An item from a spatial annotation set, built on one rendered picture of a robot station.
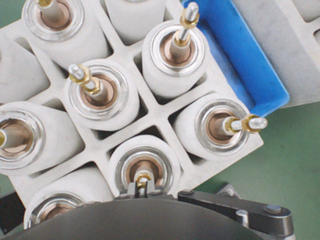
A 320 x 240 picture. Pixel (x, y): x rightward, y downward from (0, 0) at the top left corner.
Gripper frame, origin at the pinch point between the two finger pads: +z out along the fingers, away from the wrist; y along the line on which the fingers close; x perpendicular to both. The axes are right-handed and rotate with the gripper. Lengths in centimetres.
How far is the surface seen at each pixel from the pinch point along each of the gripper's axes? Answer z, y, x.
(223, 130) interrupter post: 7.4, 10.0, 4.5
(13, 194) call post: 25.5, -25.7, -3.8
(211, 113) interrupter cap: 9.8, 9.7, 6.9
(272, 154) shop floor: 35.0, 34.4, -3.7
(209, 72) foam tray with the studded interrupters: 17.1, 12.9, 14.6
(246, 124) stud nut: 2.4, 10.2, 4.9
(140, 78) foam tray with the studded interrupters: 17.2, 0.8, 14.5
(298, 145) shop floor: 35, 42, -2
